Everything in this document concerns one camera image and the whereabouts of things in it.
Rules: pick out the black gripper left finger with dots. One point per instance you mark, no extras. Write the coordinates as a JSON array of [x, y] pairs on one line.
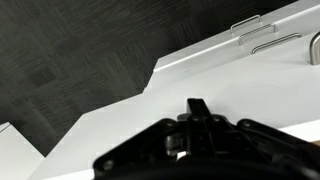
[[193, 113]]

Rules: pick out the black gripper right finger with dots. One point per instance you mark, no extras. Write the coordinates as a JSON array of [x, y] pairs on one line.
[[205, 120]]

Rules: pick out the white drawer wooden interior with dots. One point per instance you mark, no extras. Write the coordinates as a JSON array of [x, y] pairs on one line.
[[233, 90]]

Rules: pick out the white cabinet wooden countertop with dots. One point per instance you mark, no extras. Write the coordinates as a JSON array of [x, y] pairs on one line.
[[16, 156]]

